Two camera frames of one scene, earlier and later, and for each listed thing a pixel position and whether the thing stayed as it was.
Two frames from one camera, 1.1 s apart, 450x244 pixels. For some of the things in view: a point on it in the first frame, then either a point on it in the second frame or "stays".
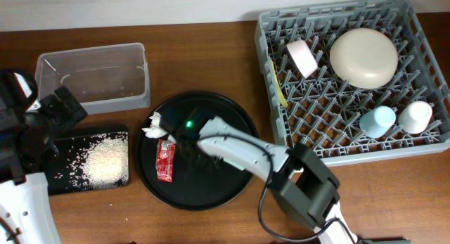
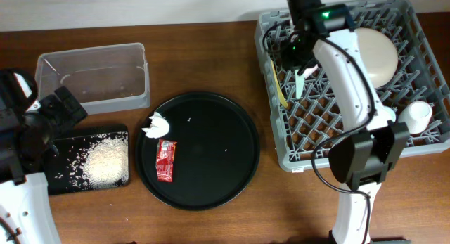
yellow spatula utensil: [281, 95] stays
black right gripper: [210, 162] to [287, 61]
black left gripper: [66, 119] stays
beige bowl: [364, 58] stays
